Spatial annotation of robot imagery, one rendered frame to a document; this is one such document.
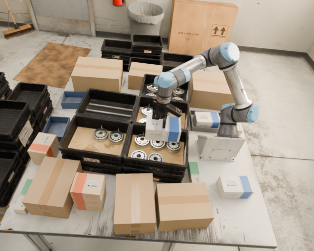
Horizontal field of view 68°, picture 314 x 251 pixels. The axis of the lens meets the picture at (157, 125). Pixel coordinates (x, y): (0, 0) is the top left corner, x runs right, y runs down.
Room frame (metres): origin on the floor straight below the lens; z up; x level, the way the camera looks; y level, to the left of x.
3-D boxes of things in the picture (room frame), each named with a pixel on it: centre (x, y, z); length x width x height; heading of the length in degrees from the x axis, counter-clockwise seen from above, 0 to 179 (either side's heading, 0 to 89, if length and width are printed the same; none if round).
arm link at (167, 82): (0.94, -0.02, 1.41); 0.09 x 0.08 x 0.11; 139
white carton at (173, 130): (0.94, -0.04, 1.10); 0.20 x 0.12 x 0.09; 94
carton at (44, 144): (0.89, 0.72, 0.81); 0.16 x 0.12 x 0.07; 179
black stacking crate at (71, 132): (0.96, 0.38, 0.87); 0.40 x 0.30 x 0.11; 89
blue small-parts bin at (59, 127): (1.11, 0.74, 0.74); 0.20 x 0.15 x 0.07; 7
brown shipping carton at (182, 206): (0.63, -0.21, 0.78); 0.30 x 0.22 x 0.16; 101
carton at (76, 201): (0.61, 0.33, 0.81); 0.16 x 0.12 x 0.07; 94
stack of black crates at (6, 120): (1.29, 1.32, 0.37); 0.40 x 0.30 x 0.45; 4
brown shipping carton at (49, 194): (0.64, 0.55, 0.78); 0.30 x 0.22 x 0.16; 1
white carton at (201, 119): (1.41, -0.40, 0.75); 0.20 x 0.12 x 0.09; 99
